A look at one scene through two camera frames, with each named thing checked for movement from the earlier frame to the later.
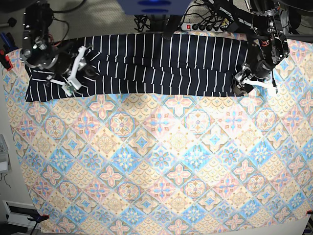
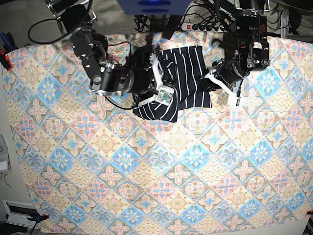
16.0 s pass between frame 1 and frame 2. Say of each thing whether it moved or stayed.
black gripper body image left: moved
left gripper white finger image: moved
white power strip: stayed
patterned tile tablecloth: stayed
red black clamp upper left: stayed
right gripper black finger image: moved
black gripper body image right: moved
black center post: stayed
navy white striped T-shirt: moved
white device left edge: stayed
